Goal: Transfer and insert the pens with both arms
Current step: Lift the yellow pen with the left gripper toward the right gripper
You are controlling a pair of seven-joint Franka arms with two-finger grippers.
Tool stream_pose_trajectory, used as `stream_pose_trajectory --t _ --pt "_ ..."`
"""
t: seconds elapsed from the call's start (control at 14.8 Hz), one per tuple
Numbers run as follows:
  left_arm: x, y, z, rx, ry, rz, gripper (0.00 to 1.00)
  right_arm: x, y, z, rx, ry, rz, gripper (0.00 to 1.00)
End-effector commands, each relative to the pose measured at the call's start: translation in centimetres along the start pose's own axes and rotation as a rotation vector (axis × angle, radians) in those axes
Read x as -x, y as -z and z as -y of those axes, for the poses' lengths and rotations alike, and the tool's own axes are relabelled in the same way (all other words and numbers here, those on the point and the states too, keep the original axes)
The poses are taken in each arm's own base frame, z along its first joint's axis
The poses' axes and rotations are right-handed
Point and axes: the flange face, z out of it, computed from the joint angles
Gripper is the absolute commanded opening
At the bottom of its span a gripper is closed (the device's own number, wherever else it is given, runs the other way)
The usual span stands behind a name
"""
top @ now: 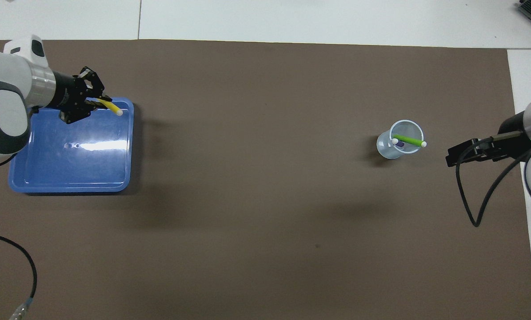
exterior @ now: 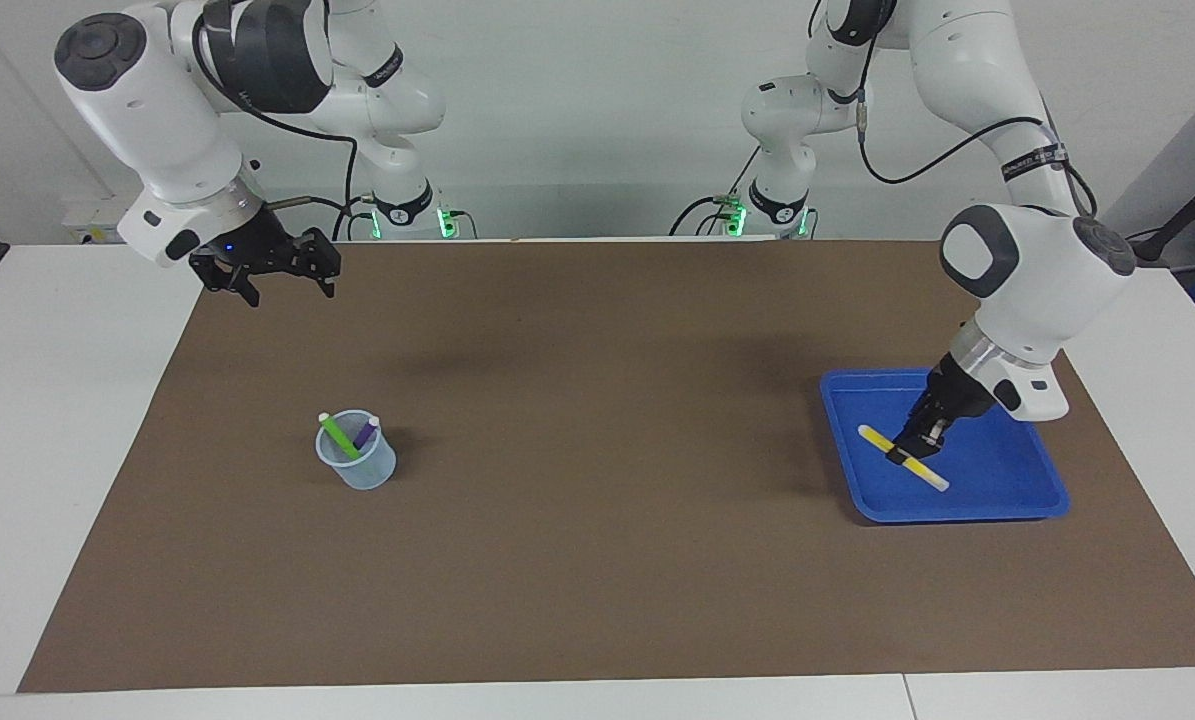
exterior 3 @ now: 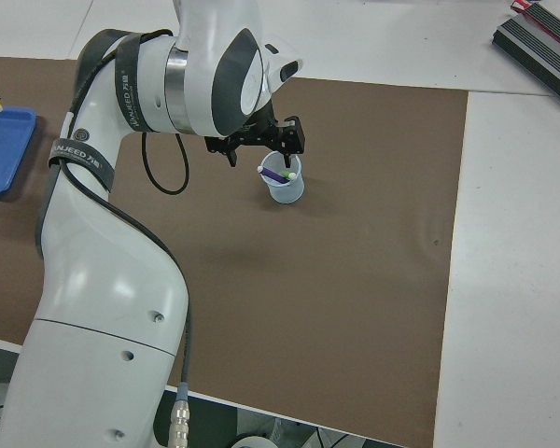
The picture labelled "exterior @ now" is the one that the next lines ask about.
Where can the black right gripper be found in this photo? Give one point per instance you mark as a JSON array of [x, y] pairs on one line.
[[257, 255]]

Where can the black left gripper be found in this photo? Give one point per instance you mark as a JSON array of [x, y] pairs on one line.
[[957, 395]]

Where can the yellow pen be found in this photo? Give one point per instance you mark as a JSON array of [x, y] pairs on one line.
[[873, 435]]

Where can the green pen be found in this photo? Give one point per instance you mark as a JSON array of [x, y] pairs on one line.
[[339, 436]]

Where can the purple pen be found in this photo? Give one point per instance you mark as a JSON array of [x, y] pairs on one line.
[[365, 433]]

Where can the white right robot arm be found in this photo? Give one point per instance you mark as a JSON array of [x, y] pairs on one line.
[[147, 110]]

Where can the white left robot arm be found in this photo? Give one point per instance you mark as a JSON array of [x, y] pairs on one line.
[[1047, 290]]

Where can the blue plastic tray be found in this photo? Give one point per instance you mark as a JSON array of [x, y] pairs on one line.
[[997, 480]]

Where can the clear plastic cup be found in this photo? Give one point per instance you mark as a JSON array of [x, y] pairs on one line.
[[372, 475]]

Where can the black stand pole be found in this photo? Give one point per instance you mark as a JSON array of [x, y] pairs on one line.
[[1172, 225]]

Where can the brown table mat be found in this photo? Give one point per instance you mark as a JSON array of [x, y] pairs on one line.
[[597, 560]]

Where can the white wall socket box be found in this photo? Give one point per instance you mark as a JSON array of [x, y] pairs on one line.
[[97, 225]]

